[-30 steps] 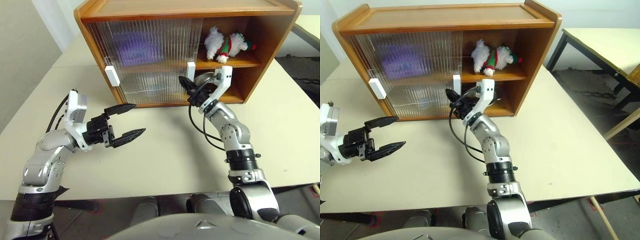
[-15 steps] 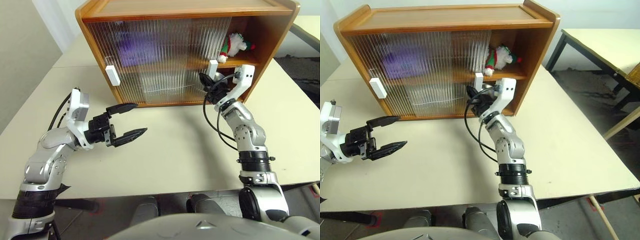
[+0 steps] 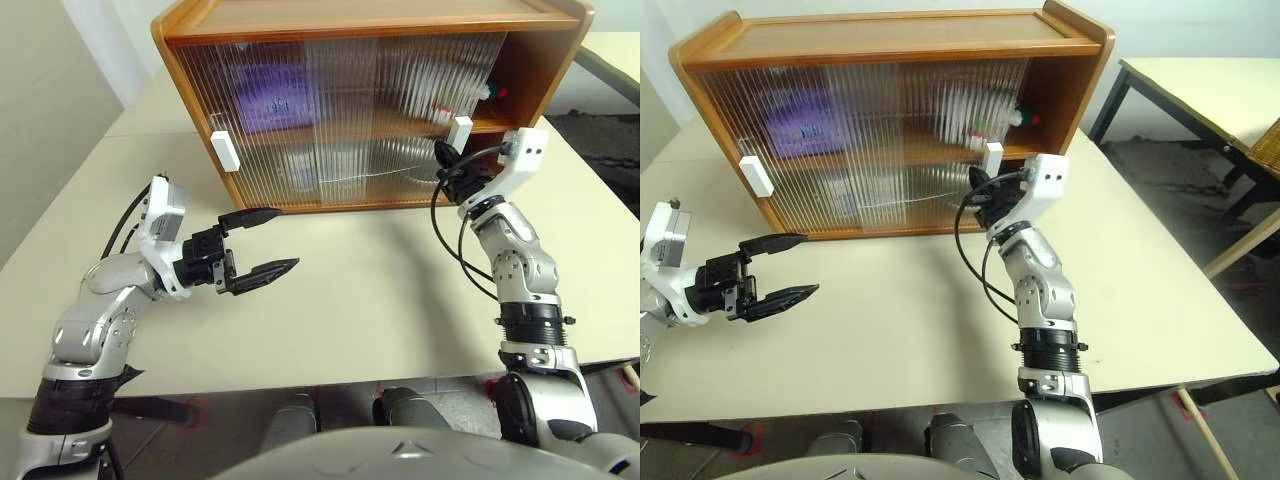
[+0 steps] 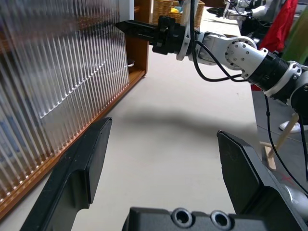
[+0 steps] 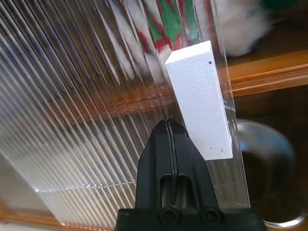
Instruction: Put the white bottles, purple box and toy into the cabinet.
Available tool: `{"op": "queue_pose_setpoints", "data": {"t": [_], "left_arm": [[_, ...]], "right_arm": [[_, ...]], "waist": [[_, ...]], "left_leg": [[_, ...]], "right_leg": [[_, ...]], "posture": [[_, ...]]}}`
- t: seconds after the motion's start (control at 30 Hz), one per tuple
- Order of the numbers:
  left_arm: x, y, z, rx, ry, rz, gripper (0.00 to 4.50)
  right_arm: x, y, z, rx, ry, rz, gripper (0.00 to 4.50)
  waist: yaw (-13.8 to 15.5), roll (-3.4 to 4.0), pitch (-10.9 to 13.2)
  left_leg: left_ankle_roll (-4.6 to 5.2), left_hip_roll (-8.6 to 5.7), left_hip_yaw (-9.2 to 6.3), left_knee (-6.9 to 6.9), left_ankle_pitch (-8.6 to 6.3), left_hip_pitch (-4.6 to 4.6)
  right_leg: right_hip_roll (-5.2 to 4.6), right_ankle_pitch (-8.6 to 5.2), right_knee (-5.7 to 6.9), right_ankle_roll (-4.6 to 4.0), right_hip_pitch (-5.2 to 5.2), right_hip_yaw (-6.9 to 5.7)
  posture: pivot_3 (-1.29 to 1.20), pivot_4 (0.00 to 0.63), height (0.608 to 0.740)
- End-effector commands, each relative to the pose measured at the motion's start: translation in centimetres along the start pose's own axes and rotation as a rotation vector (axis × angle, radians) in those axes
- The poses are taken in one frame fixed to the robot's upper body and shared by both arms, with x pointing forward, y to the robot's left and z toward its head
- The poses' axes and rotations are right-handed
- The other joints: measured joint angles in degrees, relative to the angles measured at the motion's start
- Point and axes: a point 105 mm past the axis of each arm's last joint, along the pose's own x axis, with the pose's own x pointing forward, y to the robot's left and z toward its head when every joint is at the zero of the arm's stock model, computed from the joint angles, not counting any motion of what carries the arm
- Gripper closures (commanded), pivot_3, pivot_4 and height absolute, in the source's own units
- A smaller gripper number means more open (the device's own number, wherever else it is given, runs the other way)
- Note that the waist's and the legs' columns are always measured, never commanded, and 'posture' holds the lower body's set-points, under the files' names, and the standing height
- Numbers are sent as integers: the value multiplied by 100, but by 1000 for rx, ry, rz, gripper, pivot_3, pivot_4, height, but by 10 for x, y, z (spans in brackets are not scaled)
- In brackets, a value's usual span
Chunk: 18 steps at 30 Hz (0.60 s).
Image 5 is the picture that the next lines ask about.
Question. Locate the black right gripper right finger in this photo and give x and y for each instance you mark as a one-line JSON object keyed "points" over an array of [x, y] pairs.
{"points": [[192, 173]]}

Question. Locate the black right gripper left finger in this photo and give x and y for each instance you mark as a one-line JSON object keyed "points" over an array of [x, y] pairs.
{"points": [[154, 163]]}

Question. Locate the cracked ribbed glass sliding door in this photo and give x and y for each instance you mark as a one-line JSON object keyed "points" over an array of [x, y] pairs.
{"points": [[72, 108]]}

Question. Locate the wooden cabinet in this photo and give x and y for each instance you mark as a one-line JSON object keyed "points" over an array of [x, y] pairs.
{"points": [[264, 77]]}

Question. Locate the metal bowl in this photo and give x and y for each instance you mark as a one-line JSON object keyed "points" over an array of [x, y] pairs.
{"points": [[288, 149]]}

